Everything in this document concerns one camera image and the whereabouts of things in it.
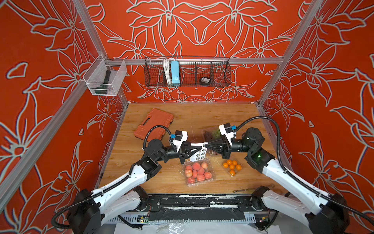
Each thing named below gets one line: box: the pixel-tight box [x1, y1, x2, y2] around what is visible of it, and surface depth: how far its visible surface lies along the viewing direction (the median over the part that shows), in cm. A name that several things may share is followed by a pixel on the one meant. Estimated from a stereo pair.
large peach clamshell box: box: [184, 157, 215, 187], surface depth 81 cm
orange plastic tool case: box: [134, 108, 174, 142], surface depth 106 cm
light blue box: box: [170, 60, 181, 84], surface depth 92 cm
